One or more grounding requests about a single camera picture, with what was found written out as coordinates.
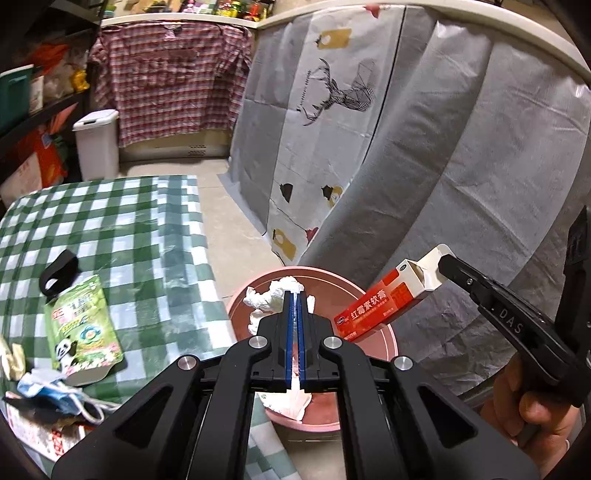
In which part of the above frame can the green checkered tablecloth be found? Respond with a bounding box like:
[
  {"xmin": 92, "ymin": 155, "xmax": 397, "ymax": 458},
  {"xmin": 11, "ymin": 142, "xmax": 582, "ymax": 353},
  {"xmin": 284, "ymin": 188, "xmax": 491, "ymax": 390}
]
[{"xmin": 1, "ymin": 176, "xmax": 297, "ymax": 479}]

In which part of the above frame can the beige crumpled wrapper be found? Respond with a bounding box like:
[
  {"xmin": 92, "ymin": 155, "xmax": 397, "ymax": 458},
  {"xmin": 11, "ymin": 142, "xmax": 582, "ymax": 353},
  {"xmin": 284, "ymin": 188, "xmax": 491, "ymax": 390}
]
[{"xmin": 0, "ymin": 335, "xmax": 26, "ymax": 381}]

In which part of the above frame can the white tissue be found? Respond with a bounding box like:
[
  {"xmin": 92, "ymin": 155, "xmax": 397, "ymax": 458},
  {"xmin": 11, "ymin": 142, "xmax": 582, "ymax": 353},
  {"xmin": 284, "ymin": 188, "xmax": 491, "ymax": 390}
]
[{"xmin": 242, "ymin": 276, "xmax": 315, "ymax": 423}]

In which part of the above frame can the grey deer print curtain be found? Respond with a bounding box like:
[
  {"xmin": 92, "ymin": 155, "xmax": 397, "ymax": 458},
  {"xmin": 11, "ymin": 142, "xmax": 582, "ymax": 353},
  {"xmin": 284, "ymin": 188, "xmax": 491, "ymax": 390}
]
[{"xmin": 217, "ymin": 4, "xmax": 591, "ymax": 398}]

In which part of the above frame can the pink plastic basin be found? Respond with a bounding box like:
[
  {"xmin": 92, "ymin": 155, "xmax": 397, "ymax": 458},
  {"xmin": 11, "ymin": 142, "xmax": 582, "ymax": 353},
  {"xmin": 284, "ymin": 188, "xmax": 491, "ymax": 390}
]
[{"xmin": 226, "ymin": 265, "xmax": 400, "ymax": 434}]

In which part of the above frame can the person's right hand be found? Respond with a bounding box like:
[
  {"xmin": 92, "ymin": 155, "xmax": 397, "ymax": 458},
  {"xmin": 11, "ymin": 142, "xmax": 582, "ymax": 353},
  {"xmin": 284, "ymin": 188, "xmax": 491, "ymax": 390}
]
[{"xmin": 480, "ymin": 353, "xmax": 580, "ymax": 478}]

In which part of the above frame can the red plaid curtain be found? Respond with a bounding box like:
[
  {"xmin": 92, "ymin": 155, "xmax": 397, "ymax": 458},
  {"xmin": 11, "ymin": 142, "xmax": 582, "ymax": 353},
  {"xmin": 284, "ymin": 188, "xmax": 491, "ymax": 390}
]
[{"xmin": 89, "ymin": 21, "xmax": 252, "ymax": 148}]

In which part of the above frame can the green panda snack pouch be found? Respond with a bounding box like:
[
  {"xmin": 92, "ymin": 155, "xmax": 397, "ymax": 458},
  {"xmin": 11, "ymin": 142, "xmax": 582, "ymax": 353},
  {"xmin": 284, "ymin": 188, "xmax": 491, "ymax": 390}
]
[{"xmin": 44, "ymin": 275, "xmax": 124, "ymax": 387}]

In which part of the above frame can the teal storage box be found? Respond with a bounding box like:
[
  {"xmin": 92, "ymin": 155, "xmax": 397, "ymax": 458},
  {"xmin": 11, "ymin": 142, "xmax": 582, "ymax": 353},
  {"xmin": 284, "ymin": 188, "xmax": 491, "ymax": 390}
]
[{"xmin": 0, "ymin": 64, "xmax": 34, "ymax": 129}]

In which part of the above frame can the white plastic bin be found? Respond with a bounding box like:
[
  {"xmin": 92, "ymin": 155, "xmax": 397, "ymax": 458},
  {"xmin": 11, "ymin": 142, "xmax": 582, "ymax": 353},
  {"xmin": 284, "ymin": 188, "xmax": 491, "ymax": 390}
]
[{"xmin": 72, "ymin": 109, "xmax": 119, "ymax": 181}]

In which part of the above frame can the black metal shelf rack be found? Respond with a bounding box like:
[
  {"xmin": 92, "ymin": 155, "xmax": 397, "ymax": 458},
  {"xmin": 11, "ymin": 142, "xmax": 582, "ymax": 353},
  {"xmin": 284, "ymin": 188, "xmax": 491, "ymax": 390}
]
[{"xmin": 1, "ymin": 1, "xmax": 107, "ymax": 207}]

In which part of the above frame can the black clip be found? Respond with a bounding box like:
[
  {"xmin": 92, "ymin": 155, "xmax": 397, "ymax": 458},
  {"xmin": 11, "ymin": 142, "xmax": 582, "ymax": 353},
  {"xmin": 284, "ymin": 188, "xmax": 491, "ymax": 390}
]
[{"xmin": 39, "ymin": 249, "xmax": 80, "ymax": 300}]

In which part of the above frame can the blue face mask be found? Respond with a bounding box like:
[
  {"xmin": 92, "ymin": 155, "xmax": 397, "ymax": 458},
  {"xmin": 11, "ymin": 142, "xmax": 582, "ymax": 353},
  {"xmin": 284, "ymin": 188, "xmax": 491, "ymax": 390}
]
[{"xmin": 16, "ymin": 369, "xmax": 120, "ymax": 425}]

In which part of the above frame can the red ointment box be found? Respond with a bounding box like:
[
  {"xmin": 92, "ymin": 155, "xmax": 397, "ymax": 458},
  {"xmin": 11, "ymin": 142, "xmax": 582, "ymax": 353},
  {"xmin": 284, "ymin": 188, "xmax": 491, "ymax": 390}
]
[{"xmin": 335, "ymin": 244, "xmax": 455, "ymax": 341}]

